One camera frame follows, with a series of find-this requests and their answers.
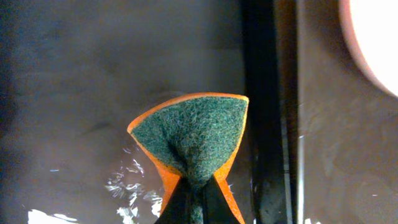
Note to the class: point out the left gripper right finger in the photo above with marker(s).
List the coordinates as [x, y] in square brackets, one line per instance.
[215, 207]

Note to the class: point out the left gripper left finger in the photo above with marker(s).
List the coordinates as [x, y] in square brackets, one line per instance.
[178, 209]

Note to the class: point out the green orange sponge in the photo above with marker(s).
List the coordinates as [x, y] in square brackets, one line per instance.
[195, 136]

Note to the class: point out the white plate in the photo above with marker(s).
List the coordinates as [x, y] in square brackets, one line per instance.
[370, 31]

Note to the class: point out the small black tray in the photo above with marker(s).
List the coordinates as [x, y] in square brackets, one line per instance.
[74, 74]

